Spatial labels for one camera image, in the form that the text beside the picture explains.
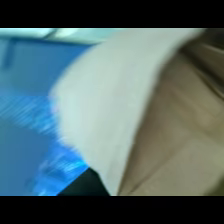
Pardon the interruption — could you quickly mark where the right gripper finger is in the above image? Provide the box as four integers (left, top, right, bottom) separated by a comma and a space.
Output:
57, 167, 111, 197

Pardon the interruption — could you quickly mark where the pink garment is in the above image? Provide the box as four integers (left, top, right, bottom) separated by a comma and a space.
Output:
48, 28, 208, 197

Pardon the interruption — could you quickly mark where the brown garment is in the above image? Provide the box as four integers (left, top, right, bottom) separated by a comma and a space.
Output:
117, 28, 224, 197

